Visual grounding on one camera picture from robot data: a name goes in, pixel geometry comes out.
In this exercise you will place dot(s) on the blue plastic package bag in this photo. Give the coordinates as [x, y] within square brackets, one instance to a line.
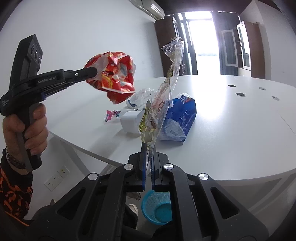
[179, 119]

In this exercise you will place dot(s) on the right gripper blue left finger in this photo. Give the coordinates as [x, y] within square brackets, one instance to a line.
[136, 180]

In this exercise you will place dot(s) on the white wall power socket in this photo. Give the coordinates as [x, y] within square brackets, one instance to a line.
[57, 178]

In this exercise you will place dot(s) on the dark brown door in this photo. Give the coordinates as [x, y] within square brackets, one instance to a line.
[169, 29]

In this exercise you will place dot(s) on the white shoe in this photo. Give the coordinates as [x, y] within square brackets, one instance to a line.
[134, 209]

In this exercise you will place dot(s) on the pink printed wrapper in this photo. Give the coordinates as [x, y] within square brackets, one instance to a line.
[112, 116]

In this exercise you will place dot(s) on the person's left hand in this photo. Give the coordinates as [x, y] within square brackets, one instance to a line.
[20, 139]

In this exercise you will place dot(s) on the white wall air conditioner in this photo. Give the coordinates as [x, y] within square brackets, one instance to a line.
[150, 7]

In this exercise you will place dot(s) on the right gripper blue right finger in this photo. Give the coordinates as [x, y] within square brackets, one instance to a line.
[159, 181]

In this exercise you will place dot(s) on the clear yellow snack bag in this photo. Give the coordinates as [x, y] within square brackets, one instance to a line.
[155, 111]

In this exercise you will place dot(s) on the brown cabinet with glass door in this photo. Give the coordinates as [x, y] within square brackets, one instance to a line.
[251, 51]

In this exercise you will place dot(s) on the blue mesh trash basket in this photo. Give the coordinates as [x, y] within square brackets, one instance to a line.
[156, 207]

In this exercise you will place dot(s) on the white plastic bag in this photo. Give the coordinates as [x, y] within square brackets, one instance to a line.
[139, 100]

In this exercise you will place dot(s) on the red snack wrapper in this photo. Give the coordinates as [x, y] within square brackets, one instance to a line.
[115, 71]

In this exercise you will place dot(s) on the orange black patterned sleeve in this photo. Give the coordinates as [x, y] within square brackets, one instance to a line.
[16, 189]

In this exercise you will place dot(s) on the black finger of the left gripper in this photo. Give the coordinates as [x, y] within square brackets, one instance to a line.
[73, 77]

